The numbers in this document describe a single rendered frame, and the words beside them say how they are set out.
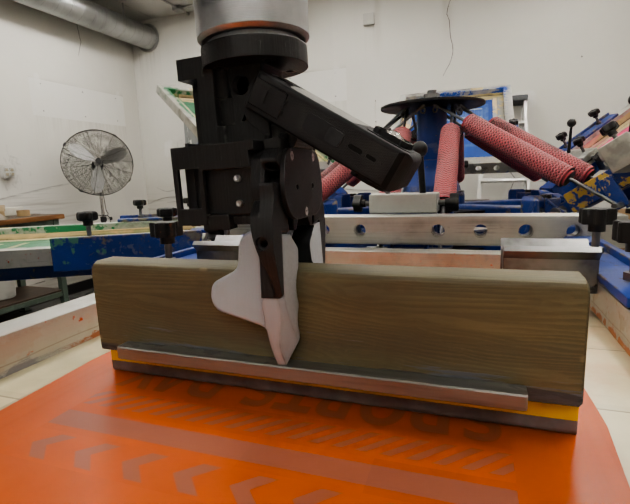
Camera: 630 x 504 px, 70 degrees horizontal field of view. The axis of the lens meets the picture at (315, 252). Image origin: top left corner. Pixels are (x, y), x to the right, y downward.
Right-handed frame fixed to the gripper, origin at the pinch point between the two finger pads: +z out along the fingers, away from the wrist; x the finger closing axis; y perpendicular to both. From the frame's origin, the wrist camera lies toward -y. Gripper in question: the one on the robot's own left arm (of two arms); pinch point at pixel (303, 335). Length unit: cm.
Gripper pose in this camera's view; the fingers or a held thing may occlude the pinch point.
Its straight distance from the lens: 33.2
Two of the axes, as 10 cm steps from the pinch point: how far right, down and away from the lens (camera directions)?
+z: 0.6, 9.9, 1.6
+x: -3.3, 1.7, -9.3
